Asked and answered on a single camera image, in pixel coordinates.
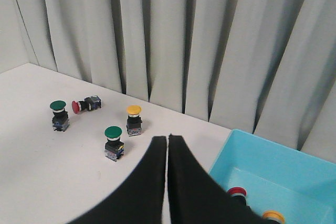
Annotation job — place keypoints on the yellow push button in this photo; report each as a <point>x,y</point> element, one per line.
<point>134,120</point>
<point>273,216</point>

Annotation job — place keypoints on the grey pleated curtain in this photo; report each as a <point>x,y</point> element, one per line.
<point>263,66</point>

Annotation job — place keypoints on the green push button left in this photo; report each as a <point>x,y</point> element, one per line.
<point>60,121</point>

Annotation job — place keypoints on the red push button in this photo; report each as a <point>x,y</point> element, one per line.
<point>89,103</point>
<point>239,194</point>

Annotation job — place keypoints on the blue plastic box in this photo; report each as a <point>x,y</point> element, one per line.
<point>299,186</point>

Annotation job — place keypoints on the green push button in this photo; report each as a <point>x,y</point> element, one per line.
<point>60,121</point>
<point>114,148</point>

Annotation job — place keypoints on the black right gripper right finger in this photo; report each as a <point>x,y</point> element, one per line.
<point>194,197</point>

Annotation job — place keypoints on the lying red push button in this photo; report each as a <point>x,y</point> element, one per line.
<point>89,103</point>

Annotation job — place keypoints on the green push button right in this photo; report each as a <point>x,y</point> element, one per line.
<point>114,148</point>

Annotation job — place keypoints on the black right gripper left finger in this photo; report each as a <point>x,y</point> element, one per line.
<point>139,199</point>

